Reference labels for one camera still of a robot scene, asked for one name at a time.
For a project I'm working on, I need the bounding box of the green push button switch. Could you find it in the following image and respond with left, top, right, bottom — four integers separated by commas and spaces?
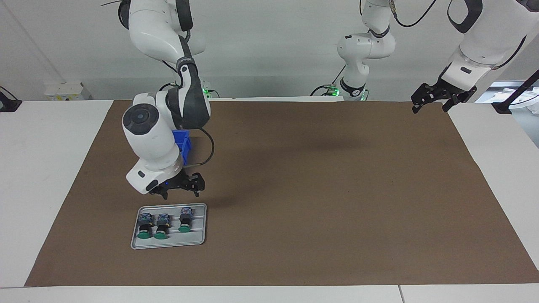
178, 207, 195, 233
137, 213, 153, 240
153, 213, 171, 240

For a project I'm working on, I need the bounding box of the blue plastic storage bin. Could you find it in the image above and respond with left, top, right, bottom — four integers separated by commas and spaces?
172, 130, 192, 166

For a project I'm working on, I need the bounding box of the grey metal tray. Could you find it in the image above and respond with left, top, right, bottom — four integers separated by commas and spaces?
130, 203, 208, 250

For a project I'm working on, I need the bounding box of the brown paper table mat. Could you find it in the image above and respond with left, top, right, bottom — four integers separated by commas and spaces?
24, 100, 539, 287

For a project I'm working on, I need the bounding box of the white cardboard box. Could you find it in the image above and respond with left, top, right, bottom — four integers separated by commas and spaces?
44, 82, 91, 101

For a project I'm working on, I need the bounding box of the black table clamp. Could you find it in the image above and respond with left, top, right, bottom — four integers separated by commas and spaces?
0, 86, 23, 112

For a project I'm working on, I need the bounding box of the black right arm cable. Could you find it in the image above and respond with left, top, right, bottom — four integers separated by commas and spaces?
185, 126, 216, 167

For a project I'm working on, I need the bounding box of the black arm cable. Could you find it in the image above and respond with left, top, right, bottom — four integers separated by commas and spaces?
185, 126, 216, 167
390, 0, 439, 28

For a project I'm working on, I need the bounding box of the black camera stand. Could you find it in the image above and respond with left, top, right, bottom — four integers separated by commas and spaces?
491, 69, 539, 115

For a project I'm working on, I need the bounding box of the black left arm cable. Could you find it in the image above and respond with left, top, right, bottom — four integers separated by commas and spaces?
390, 0, 439, 28

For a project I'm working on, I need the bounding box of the black left base cable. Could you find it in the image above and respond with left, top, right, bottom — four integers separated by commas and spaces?
310, 65, 347, 97

